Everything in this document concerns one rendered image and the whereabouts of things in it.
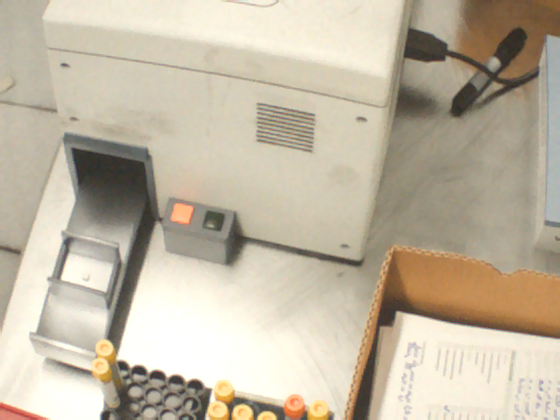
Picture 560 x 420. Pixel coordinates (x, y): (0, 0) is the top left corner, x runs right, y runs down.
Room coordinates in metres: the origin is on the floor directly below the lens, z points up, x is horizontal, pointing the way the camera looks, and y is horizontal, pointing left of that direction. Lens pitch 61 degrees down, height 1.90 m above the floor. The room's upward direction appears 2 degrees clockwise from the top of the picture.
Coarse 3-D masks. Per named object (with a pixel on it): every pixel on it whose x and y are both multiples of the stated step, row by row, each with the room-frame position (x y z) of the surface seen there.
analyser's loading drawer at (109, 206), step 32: (96, 160) 0.58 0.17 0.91; (128, 160) 0.58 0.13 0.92; (96, 192) 0.55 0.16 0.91; (128, 192) 0.55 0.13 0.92; (96, 224) 0.52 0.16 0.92; (128, 224) 0.52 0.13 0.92; (64, 256) 0.48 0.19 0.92; (96, 256) 0.48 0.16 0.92; (128, 256) 0.49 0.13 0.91; (64, 288) 0.44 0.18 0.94; (96, 288) 0.45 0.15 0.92; (64, 320) 0.42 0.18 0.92; (96, 320) 0.42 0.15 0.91; (64, 352) 0.38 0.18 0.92
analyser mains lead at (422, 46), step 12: (408, 36) 0.72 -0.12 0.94; (420, 36) 0.72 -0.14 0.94; (432, 36) 0.73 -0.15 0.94; (408, 48) 0.71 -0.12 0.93; (420, 48) 0.71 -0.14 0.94; (432, 48) 0.71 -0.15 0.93; (444, 48) 0.72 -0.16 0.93; (420, 60) 0.71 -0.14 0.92; (432, 60) 0.71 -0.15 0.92; (444, 60) 0.71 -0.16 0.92; (468, 60) 0.71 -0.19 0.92; (492, 72) 0.71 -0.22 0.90; (528, 72) 0.73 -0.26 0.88; (504, 84) 0.71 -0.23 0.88
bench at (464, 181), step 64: (448, 0) 0.83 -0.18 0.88; (512, 0) 0.84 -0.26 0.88; (448, 64) 0.74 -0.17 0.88; (512, 64) 0.74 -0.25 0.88; (448, 128) 0.66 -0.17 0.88; (512, 128) 0.66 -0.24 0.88; (64, 192) 0.57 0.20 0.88; (384, 192) 0.58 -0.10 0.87; (448, 192) 0.58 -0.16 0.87; (512, 192) 0.59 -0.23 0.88; (256, 256) 0.51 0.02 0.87; (320, 256) 0.51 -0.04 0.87; (384, 256) 0.51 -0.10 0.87; (512, 256) 0.52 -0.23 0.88; (128, 320) 0.44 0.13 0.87; (192, 320) 0.45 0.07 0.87; (256, 320) 0.45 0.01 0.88; (320, 320) 0.45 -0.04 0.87; (0, 384) 0.36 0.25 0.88; (64, 384) 0.37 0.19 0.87; (256, 384) 0.39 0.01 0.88; (320, 384) 0.39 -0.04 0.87
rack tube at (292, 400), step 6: (288, 396) 0.33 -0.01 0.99; (294, 396) 0.33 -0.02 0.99; (300, 396) 0.33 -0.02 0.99; (288, 402) 0.33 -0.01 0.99; (294, 402) 0.33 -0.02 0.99; (300, 402) 0.33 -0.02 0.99; (288, 408) 0.32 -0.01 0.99; (294, 408) 0.32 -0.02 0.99; (300, 408) 0.32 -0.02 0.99; (288, 414) 0.32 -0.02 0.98; (294, 414) 0.32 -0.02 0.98; (300, 414) 0.32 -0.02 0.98
